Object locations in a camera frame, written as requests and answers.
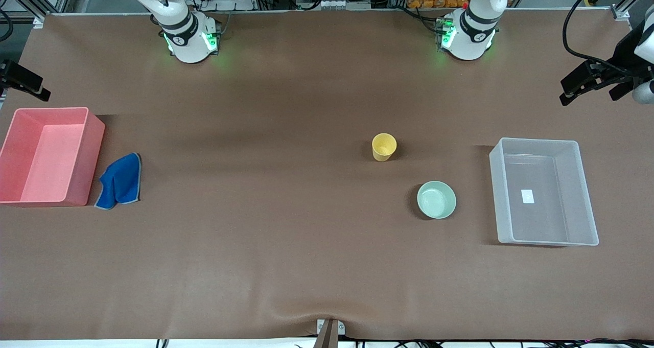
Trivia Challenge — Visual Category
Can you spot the clear plastic bin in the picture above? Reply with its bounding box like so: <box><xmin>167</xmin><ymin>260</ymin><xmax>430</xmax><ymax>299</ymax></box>
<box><xmin>489</xmin><ymin>137</ymin><xmax>599</xmax><ymax>246</ymax></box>

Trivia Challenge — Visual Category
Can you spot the white socket strip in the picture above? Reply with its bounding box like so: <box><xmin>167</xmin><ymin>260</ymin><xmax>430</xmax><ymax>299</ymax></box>
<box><xmin>298</xmin><ymin>0</ymin><xmax>349</xmax><ymax>11</ymax></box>

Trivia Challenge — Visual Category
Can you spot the mint green bowl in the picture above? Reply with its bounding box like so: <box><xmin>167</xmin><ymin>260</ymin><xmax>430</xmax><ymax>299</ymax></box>
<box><xmin>417</xmin><ymin>180</ymin><xmax>457</xmax><ymax>219</ymax></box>

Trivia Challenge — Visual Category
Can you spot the grey metal bracket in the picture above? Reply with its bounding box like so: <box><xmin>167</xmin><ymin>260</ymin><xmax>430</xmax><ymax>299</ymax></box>
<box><xmin>317</xmin><ymin>319</ymin><xmax>346</xmax><ymax>336</ymax></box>

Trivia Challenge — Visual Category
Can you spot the pink plastic bin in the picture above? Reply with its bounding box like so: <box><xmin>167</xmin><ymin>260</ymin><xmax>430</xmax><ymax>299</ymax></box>
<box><xmin>0</xmin><ymin>107</ymin><xmax>106</xmax><ymax>207</ymax></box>

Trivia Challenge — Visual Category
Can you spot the blue cloth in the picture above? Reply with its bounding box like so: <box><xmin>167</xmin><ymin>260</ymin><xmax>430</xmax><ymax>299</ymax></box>
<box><xmin>95</xmin><ymin>153</ymin><xmax>142</xmax><ymax>210</ymax></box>

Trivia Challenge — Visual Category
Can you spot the brown camera post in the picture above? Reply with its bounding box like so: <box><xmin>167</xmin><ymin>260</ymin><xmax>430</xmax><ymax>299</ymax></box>
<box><xmin>313</xmin><ymin>318</ymin><xmax>340</xmax><ymax>348</ymax></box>

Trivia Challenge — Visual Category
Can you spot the yellow plastic cup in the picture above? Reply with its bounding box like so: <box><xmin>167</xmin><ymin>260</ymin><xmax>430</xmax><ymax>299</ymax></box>
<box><xmin>371</xmin><ymin>133</ymin><xmax>398</xmax><ymax>162</ymax></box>

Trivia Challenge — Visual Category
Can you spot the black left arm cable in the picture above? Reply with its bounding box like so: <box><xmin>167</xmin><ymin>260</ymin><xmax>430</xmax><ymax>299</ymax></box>
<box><xmin>562</xmin><ymin>0</ymin><xmax>634</xmax><ymax>77</ymax></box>

